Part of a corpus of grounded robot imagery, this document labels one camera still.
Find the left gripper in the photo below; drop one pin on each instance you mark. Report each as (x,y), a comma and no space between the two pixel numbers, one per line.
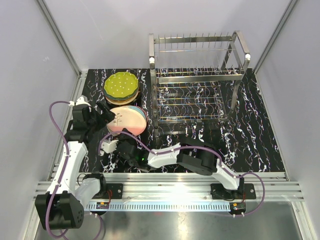
(104,119)

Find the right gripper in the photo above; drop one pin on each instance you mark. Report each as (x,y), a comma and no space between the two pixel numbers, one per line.
(124,137)

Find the cream and pink plate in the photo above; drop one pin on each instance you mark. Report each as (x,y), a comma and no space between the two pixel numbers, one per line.
(127,117)

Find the cream and blue plate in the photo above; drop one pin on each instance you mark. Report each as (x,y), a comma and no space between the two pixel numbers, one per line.
(136,108)

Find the pink dotted scalloped plate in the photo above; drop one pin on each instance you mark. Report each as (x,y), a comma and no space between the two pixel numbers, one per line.
(145,115)

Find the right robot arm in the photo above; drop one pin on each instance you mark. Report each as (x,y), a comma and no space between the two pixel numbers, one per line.
(192,154)

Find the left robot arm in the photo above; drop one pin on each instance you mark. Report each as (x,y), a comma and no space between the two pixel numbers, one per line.
(62,206)

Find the steel dish rack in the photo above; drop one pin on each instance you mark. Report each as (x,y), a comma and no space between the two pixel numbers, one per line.
(194,78)

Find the black striped bottom plate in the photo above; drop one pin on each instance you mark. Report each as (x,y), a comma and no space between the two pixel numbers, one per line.
(133,104)

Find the tan yellow plate in stack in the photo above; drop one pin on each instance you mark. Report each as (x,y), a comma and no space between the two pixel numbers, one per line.
(124,102)

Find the teal plate in stack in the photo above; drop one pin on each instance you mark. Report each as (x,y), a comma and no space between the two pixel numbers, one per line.
(132,95)

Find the green dotted scalloped plate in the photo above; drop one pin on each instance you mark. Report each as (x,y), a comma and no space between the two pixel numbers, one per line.
(120,85)

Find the black marble mat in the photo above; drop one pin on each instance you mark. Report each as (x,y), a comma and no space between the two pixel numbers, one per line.
(246,142)

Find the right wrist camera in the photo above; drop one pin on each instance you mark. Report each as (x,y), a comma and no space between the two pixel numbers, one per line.
(108,146)

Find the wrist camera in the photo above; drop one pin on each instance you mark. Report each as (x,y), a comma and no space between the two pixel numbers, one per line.
(108,146)
(81,102)

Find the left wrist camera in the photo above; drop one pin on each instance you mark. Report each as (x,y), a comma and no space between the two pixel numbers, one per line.
(81,102)

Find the left aluminium frame post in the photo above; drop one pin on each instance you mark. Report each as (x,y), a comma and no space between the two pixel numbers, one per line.
(58,36)

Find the aluminium frame post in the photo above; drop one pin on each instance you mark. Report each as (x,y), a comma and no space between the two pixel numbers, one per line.
(292,4)
(58,36)

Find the slotted cable duct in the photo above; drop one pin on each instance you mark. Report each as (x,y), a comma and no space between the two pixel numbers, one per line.
(144,206)

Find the aluminium mounting rail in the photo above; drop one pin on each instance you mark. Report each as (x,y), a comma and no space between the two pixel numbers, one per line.
(175,187)

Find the right aluminium frame post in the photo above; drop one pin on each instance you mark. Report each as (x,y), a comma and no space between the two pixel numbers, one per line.
(292,4)

